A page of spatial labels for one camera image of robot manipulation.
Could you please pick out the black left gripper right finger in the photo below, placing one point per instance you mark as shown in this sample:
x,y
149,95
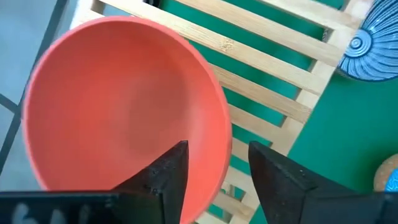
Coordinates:
x,y
280,183

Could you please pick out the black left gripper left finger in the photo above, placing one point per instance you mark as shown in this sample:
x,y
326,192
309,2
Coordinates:
x,y
168,174

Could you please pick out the coral orange bowl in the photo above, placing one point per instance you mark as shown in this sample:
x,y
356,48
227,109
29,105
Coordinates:
x,y
109,93

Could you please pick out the slatted bamboo shelf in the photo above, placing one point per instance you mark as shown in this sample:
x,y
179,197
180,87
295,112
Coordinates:
x,y
264,28

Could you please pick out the orange floral pattern bowl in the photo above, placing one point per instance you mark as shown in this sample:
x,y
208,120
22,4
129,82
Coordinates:
x,y
380,174

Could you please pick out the blue radial line bowl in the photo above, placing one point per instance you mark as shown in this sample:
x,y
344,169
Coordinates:
x,y
373,46

